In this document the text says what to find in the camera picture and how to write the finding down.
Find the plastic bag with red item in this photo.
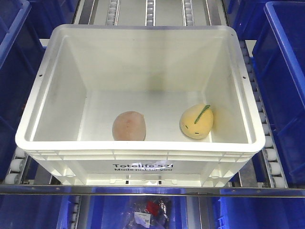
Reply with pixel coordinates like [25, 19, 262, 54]
[125, 197, 172, 229]

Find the yellow plush mango toy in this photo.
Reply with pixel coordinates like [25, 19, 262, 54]
[180, 104, 214, 140]

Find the blue bin right of tote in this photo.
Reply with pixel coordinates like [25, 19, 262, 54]
[253, 1, 305, 187]

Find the blue bin lower shelf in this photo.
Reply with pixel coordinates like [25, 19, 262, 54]
[86, 187, 188, 229]

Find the right white roller track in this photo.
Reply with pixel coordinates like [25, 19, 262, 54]
[239, 40, 288, 188]

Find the white plastic tote box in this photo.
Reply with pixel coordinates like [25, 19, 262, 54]
[15, 24, 265, 187]

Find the pink plush peach toy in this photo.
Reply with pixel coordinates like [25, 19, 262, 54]
[112, 111, 146, 141]

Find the center-right roller track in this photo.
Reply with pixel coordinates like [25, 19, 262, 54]
[182, 0, 194, 26]

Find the steel shelf front rail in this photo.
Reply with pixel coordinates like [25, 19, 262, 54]
[0, 184, 305, 198]

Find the left white roller track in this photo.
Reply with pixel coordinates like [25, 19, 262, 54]
[4, 147, 28, 185]

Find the blue storage bin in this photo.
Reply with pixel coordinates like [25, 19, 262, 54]
[0, 0, 44, 179]

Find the center-left roller track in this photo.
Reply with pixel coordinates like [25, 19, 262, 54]
[105, 0, 120, 26]

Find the white roller track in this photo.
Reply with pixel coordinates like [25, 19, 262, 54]
[4, 147, 28, 185]
[239, 40, 288, 188]

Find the center roller track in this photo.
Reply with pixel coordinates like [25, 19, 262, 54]
[145, 0, 155, 26]

